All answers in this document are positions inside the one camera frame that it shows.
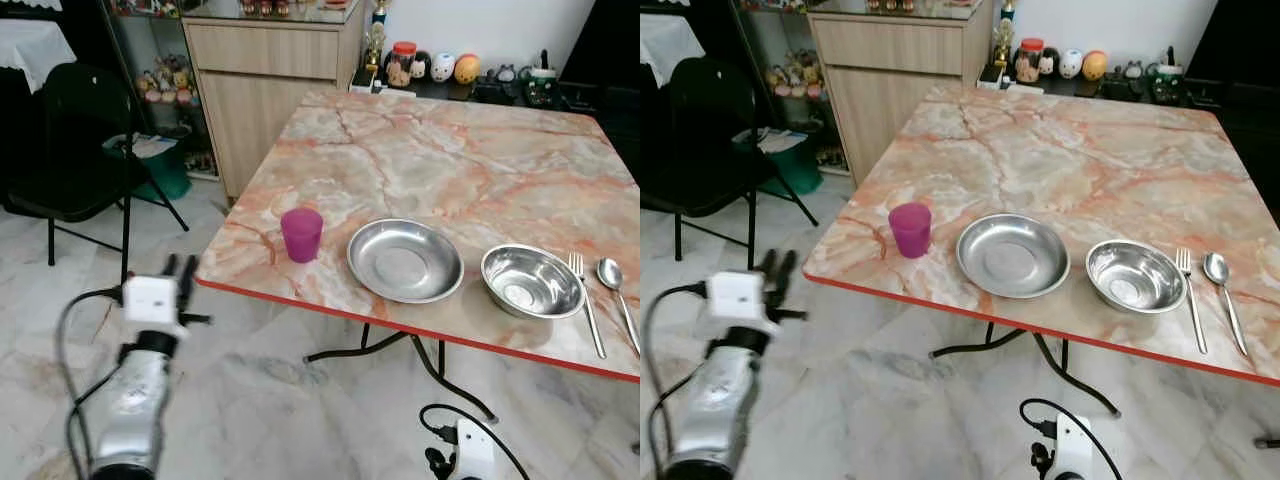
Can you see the deep steel bowl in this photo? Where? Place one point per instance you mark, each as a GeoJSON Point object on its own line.
{"type": "Point", "coordinates": [532, 280]}
{"type": "Point", "coordinates": [1135, 277]}

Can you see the black folding chair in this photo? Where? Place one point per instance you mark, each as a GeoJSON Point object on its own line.
{"type": "Point", "coordinates": [715, 100]}
{"type": "Point", "coordinates": [85, 110]}

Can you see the green plastic bin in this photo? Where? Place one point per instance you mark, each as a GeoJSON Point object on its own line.
{"type": "Point", "coordinates": [170, 175]}
{"type": "Point", "coordinates": [800, 165]}

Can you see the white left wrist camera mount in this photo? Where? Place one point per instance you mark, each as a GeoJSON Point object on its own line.
{"type": "Point", "coordinates": [740, 298]}
{"type": "Point", "coordinates": [152, 298]}

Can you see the white egg toy figure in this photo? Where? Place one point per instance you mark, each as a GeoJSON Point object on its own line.
{"type": "Point", "coordinates": [1071, 64]}
{"type": "Point", "coordinates": [443, 67]}

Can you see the green and white mug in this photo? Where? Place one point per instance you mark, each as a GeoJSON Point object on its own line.
{"type": "Point", "coordinates": [542, 82]}
{"type": "Point", "coordinates": [1167, 80]}

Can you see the black and white toy figure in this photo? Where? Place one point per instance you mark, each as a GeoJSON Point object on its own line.
{"type": "Point", "coordinates": [422, 66]}
{"type": "Point", "coordinates": [1050, 63]}

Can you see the red lid glass jar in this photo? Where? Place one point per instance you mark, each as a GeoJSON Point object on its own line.
{"type": "Point", "coordinates": [402, 65]}
{"type": "Point", "coordinates": [1028, 62]}

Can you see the purple plastic cup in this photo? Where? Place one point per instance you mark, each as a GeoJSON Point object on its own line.
{"type": "Point", "coordinates": [910, 228]}
{"type": "Point", "coordinates": [301, 234]}

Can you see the small grey toy figure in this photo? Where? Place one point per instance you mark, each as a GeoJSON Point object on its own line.
{"type": "Point", "coordinates": [505, 72]}
{"type": "Point", "coordinates": [1133, 70]}

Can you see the black television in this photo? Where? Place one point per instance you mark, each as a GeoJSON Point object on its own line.
{"type": "Point", "coordinates": [605, 40]}
{"type": "Point", "coordinates": [1240, 40]}

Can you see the black metal table legs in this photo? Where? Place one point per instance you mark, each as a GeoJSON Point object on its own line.
{"type": "Point", "coordinates": [1064, 355]}
{"type": "Point", "coordinates": [441, 360]}

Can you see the orange egg toy figure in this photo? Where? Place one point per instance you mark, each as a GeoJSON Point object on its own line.
{"type": "Point", "coordinates": [467, 69]}
{"type": "Point", "coordinates": [1095, 66]}

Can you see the light wooden cabinet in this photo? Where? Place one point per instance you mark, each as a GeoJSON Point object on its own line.
{"type": "Point", "coordinates": [885, 100]}
{"type": "Point", "coordinates": [260, 110]}

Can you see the glass display shelf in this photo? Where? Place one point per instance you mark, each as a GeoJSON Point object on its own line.
{"type": "Point", "coordinates": [150, 115]}
{"type": "Point", "coordinates": [785, 110]}

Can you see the steel fork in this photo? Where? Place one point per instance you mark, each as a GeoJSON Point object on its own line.
{"type": "Point", "coordinates": [1190, 290]}
{"type": "Point", "coordinates": [585, 295]}

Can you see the steel spoon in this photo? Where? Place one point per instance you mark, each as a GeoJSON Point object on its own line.
{"type": "Point", "coordinates": [609, 272]}
{"type": "Point", "coordinates": [1215, 268]}

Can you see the gold trophy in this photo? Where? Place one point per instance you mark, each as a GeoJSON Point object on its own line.
{"type": "Point", "coordinates": [375, 45]}
{"type": "Point", "coordinates": [1003, 40]}

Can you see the white cloth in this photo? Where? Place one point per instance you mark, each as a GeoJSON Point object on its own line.
{"type": "Point", "coordinates": [665, 40]}
{"type": "Point", "coordinates": [30, 45]}

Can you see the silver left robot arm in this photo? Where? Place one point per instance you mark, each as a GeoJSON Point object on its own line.
{"type": "Point", "coordinates": [720, 400]}
{"type": "Point", "coordinates": [135, 405]}

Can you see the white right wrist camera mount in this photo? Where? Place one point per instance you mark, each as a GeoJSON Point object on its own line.
{"type": "Point", "coordinates": [475, 452]}
{"type": "Point", "coordinates": [1072, 450]}

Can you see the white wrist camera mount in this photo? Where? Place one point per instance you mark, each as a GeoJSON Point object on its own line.
{"type": "Point", "coordinates": [740, 298]}
{"type": "Point", "coordinates": [152, 298]}
{"type": "Point", "coordinates": [475, 452]}
{"type": "Point", "coordinates": [1072, 450]}

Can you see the shallow steel plate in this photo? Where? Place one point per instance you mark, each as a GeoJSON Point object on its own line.
{"type": "Point", "coordinates": [1012, 255]}
{"type": "Point", "coordinates": [405, 260]}

